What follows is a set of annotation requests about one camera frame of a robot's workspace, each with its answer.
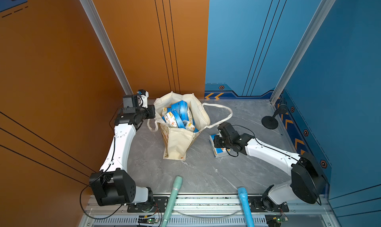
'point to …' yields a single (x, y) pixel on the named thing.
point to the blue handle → (243, 195)
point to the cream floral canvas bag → (177, 141)
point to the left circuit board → (150, 220)
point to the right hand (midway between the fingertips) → (214, 140)
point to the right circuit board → (275, 220)
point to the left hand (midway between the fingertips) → (154, 106)
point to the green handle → (177, 183)
